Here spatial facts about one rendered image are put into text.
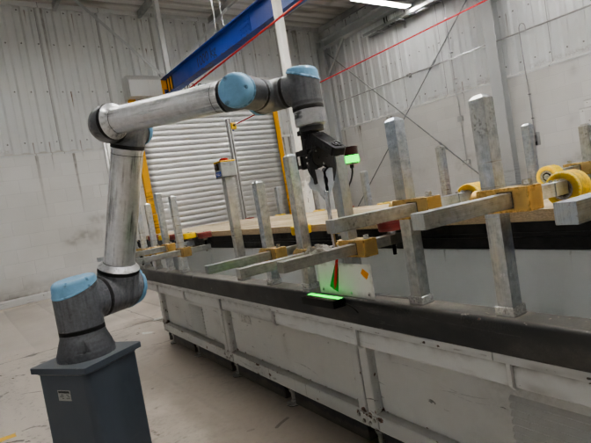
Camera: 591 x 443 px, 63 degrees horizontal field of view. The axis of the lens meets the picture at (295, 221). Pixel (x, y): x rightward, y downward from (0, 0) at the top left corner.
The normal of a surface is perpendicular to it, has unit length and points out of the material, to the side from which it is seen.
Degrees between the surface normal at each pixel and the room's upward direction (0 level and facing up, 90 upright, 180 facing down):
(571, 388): 90
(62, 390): 90
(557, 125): 90
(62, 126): 90
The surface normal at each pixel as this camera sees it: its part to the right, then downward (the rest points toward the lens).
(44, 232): 0.58, -0.05
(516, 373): -0.83, 0.17
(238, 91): -0.37, 0.11
